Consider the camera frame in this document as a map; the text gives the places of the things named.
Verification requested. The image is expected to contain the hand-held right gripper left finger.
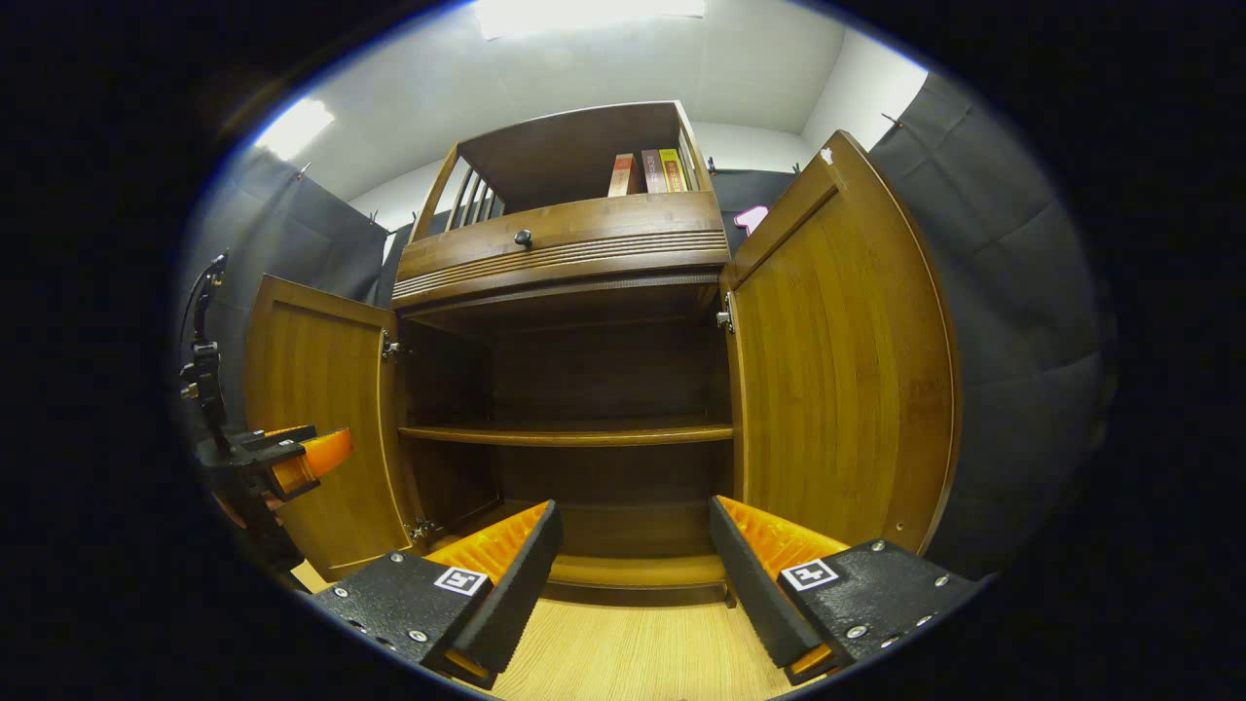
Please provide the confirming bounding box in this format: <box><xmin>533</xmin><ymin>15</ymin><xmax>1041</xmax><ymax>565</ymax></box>
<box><xmin>311</xmin><ymin>499</ymin><xmax>566</xmax><ymax>690</ymax></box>

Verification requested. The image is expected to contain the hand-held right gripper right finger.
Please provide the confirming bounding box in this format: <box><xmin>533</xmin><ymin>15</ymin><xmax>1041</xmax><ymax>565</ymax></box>
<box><xmin>709</xmin><ymin>495</ymin><xmax>979</xmax><ymax>683</ymax></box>

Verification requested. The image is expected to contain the wooden shoe cabinet door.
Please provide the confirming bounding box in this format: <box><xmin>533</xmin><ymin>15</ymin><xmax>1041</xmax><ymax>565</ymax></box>
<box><xmin>720</xmin><ymin>129</ymin><xmax>963</xmax><ymax>558</ymax></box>
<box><xmin>243</xmin><ymin>275</ymin><xmax>415</xmax><ymax>583</ymax></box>

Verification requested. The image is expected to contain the ceiling light panel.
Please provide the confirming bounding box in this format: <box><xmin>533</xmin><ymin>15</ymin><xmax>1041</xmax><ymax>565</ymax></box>
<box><xmin>255</xmin><ymin>97</ymin><xmax>335</xmax><ymax>162</ymax></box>

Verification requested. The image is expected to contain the wooden grooved drawer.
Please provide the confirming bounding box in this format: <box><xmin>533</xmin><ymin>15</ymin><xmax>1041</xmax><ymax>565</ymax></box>
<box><xmin>392</xmin><ymin>191</ymin><xmax>731</xmax><ymax>313</ymax></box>

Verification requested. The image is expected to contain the black backdrop cloth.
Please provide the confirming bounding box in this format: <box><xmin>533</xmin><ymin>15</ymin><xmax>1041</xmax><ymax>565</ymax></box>
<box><xmin>180</xmin><ymin>73</ymin><xmax>1111</xmax><ymax>580</ymax></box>

